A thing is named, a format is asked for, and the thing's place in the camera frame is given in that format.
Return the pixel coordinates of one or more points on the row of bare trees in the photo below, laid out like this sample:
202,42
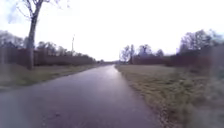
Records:
50,48

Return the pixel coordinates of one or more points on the thin pole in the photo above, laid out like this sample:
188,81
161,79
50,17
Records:
72,45

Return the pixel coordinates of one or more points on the dark hedge with trees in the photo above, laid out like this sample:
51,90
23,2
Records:
186,55

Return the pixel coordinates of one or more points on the long brown hedge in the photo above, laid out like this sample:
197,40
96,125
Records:
60,59

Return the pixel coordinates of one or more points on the grey asphalt path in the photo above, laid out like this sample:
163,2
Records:
90,100

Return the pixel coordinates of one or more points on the wide grass field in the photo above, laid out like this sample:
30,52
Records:
173,86

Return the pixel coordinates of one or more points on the grass verge with tree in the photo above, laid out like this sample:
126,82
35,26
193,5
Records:
36,73

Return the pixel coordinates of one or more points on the bare tall tree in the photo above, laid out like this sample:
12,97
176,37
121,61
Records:
31,40

